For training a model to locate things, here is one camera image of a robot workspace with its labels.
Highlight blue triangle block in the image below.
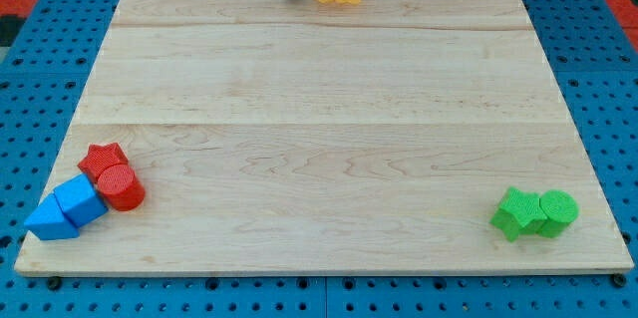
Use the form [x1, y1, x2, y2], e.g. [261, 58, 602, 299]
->
[24, 193, 79, 240]

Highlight red star block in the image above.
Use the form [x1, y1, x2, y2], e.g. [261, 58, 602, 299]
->
[78, 143, 129, 183]

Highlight blue cube block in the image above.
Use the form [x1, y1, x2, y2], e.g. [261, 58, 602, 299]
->
[53, 173, 108, 228]

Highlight green star block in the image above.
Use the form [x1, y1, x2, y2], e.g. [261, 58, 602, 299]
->
[489, 186, 547, 242]

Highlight red cylinder block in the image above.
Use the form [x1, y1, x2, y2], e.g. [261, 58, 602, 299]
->
[97, 164, 146, 211]

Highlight wooden board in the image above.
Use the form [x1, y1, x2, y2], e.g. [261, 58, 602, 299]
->
[15, 0, 634, 277]

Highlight green cylinder block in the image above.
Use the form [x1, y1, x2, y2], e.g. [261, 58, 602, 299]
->
[536, 189, 579, 238]

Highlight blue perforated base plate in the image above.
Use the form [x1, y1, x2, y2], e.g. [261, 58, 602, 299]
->
[1, 0, 637, 317]

